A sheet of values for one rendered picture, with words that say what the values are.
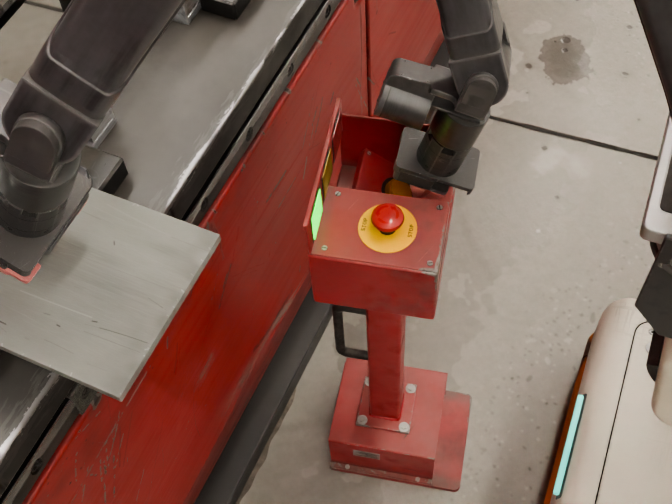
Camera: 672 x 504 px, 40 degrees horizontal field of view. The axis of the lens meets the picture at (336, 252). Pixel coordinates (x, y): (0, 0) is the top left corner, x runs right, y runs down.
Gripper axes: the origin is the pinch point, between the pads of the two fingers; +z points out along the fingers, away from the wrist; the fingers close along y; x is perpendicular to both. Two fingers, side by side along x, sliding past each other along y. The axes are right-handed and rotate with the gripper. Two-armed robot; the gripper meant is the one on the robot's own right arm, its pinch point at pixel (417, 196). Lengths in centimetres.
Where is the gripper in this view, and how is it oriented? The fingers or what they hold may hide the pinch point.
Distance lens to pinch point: 122.8
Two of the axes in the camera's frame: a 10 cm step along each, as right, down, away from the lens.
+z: -2.2, 4.8, 8.5
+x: -2.1, 8.3, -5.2
